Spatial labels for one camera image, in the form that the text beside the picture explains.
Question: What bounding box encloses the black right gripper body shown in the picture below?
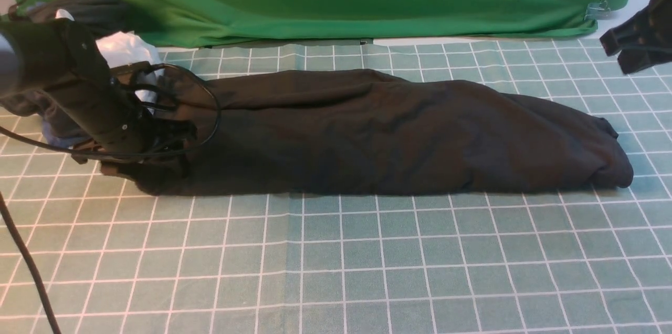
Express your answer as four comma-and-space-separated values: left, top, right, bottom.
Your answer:
600, 0, 671, 74

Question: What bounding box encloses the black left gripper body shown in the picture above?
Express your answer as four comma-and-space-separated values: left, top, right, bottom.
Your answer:
47, 64, 197, 177

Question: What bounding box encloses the gray long-sleeved shirt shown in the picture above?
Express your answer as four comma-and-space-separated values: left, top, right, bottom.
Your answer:
100, 70, 634, 196

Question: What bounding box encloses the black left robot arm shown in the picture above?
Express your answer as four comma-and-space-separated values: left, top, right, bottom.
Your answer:
2, 19, 197, 177

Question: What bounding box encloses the white crumpled shirt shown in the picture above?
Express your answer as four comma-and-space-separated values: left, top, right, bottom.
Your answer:
55, 8, 163, 103

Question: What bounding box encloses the metal binder clip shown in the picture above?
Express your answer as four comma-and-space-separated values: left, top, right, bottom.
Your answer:
584, 1, 612, 21

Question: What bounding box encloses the dark gray crumpled garment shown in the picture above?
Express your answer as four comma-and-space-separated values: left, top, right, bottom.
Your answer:
1, 0, 131, 137

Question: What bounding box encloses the green grid table mat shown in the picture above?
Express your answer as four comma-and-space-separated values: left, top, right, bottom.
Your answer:
1, 39, 671, 333

